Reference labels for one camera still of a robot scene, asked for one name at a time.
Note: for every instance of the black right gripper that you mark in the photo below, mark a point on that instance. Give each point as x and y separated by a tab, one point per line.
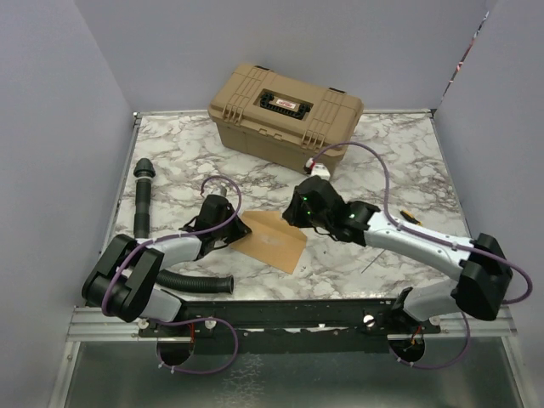
293	213

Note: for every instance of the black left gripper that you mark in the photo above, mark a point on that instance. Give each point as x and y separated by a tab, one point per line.
240	229

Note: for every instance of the brown kraft envelope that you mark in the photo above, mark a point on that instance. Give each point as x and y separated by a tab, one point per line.
272	241

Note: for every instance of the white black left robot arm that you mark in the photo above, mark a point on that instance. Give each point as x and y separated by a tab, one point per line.
124	278

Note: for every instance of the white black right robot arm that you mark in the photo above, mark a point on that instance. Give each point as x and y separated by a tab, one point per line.
477	273

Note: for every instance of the tan plastic toolbox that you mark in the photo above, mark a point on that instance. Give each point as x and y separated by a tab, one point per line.
283	120

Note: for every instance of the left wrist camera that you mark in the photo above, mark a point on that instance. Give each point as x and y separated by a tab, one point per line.
219	191

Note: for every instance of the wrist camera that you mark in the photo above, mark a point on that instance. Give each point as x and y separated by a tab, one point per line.
313	168
219	191

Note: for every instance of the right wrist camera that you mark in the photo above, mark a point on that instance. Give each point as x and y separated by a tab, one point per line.
313	168

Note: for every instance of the black metal base rail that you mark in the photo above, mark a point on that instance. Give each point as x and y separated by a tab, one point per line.
288	327

